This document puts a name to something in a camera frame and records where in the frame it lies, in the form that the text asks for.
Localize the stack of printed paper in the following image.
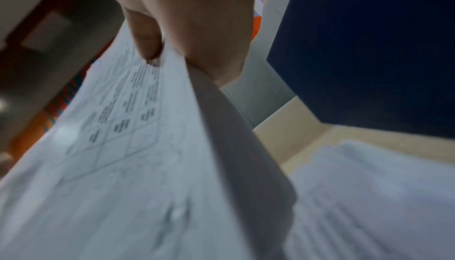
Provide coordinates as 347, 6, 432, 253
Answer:
284, 139, 455, 260

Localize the printed paper sheet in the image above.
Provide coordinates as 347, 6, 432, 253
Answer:
0, 22, 298, 260

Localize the person's right hand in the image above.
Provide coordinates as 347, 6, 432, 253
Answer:
94, 0, 264, 89

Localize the colourful wall mural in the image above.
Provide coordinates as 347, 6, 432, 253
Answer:
7, 0, 270, 164

